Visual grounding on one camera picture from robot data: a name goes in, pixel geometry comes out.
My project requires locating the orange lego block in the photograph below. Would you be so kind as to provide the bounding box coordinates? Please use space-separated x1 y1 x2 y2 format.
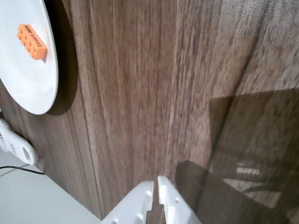
16 24 48 61

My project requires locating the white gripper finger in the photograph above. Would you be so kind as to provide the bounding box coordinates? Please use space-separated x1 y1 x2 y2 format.
157 175 201 224
100 180 155 224

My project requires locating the white plastic clamp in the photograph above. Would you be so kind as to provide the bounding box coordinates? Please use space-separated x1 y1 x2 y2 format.
0 118 39 166

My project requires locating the white round plate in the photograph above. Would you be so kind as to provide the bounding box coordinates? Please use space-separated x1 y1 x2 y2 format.
0 0 59 115

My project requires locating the thin black cable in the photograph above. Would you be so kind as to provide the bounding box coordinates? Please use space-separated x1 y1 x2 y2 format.
0 166 45 175

